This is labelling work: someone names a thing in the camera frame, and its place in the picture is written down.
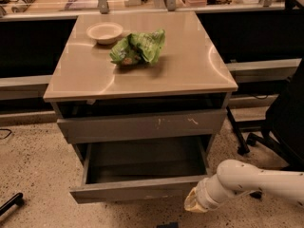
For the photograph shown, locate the grey drawer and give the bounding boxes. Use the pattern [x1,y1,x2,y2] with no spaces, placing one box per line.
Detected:
[70,135,212,203]
[57,109,226,144]

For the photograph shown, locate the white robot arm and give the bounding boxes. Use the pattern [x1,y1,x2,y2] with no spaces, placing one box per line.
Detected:
[184,160,304,213]

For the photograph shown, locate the grey drawer cabinet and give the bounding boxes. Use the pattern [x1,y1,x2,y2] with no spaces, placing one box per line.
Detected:
[44,12,238,159]

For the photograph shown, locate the black office chair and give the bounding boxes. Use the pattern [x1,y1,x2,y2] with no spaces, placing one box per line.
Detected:
[226,59,304,171]

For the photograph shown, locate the green crumpled chip bag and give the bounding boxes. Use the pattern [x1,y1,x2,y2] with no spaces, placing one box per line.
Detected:
[109,28,165,66]

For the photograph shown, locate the black chair leg left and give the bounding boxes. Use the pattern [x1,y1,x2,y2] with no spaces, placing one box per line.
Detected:
[0,193,25,216]

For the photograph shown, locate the beige paper bowl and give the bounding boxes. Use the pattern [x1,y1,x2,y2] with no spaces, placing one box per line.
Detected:
[86,22,124,45]

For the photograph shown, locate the black coiled tool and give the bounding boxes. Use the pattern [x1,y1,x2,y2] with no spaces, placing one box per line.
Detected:
[11,0,36,13]

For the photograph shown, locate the black cable on floor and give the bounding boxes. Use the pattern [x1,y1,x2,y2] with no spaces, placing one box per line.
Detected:
[0,127,13,141]

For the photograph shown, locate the grey metal shelf frame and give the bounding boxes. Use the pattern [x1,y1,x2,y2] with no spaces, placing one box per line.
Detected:
[0,0,285,21]

